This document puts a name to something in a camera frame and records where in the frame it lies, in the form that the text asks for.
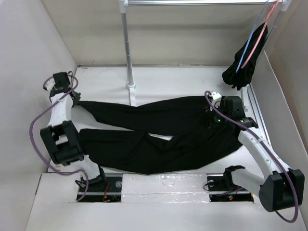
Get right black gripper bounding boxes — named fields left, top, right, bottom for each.
left=198, top=103, right=231, bottom=128

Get black trousers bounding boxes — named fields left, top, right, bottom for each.
left=79, top=96, right=241, bottom=175

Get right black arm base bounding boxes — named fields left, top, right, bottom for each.
left=203, top=174, right=254, bottom=203

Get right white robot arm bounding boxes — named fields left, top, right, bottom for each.
left=205, top=91, right=305, bottom=213

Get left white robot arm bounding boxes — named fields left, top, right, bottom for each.
left=40, top=72, right=107, bottom=191

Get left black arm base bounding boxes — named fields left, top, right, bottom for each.
left=75, top=173, right=123, bottom=203

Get black garment on hanger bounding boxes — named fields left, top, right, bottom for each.
left=222, top=23, right=268, bottom=90

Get blue clothes hanger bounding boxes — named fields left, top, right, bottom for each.
left=235, top=0, right=269, bottom=73

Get pink clothes hanger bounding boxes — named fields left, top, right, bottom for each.
left=241, top=0, right=281, bottom=68

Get silver clothes rack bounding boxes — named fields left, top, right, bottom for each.
left=118, top=0, right=291, bottom=106

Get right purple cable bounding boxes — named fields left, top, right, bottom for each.
left=204, top=90, right=300, bottom=223

